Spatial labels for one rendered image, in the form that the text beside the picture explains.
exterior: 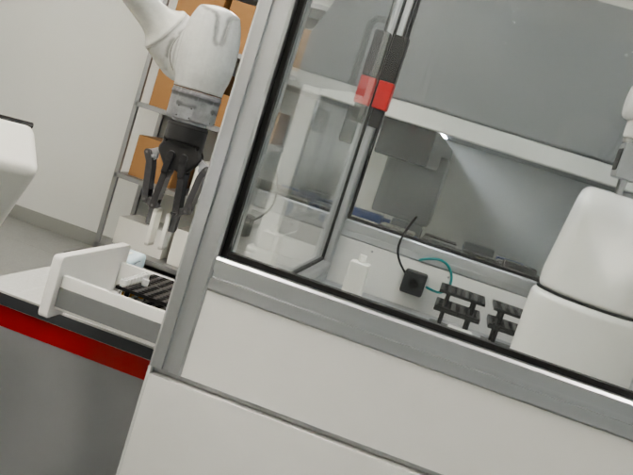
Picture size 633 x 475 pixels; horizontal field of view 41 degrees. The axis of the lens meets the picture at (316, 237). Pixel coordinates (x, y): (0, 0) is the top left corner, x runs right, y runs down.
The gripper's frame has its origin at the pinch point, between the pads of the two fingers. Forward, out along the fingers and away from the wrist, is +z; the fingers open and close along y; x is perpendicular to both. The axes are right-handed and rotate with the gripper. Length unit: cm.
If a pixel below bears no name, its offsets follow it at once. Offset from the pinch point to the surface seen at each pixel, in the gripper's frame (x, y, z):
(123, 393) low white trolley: 8.7, -1.3, 35.3
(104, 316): -15.3, -0.1, 14.5
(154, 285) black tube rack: -1.8, 2.5, 9.9
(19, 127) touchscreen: -90, 19, -19
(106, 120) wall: 414, -205, 8
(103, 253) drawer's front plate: -1.0, -9.1, 7.4
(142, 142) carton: 370, -158, 13
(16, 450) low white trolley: 9, -20, 55
